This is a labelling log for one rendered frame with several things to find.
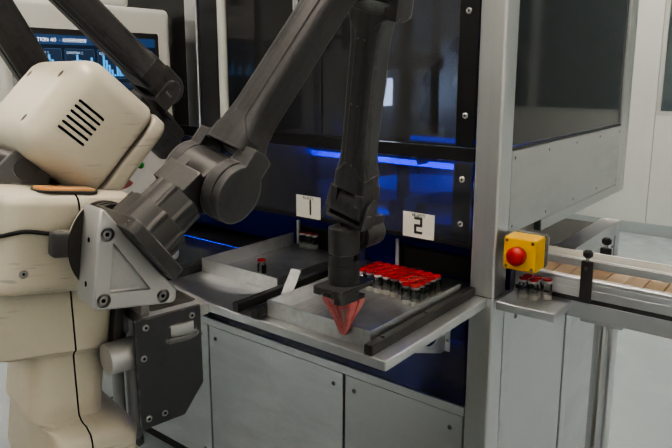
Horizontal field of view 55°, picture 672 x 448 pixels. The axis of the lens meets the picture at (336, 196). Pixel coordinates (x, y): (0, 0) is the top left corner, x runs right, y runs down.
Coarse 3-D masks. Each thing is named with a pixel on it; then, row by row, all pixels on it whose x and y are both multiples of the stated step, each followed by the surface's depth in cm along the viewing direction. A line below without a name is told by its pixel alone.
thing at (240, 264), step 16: (272, 240) 180; (288, 240) 186; (208, 256) 162; (224, 256) 167; (240, 256) 171; (256, 256) 174; (272, 256) 174; (288, 256) 174; (304, 256) 174; (320, 256) 174; (208, 272) 160; (224, 272) 156; (240, 272) 153; (256, 272) 150; (272, 272) 160; (288, 272) 160; (304, 272) 153
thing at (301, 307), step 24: (360, 264) 156; (312, 288) 142; (456, 288) 140; (288, 312) 128; (312, 312) 134; (360, 312) 134; (384, 312) 134; (408, 312) 125; (336, 336) 121; (360, 336) 117
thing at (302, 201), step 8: (296, 200) 173; (304, 200) 172; (312, 200) 170; (320, 200) 168; (296, 208) 174; (304, 208) 172; (312, 208) 170; (320, 208) 169; (304, 216) 172; (312, 216) 171; (320, 216) 169
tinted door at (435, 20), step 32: (416, 0) 143; (448, 0) 138; (480, 0) 134; (416, 32) 144; (448, 32) 140; (480, 32) 135; (416, 64) 146; (448, 64) 141; (384, 96) 152; (416, 96) 147; (448, 96) 142; (384, 128) 154; (416, 128) 148; (448, 128) 143
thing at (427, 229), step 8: (408, 216) 152; (416, 216) 150; (424, 216) 149; (432, 216) 148; (408, 224) 152; (424, 224) 149; (432, 224) 148; (408, 232) 152; (424, 232) 150; (432, 232) 148; (432, 240) 149
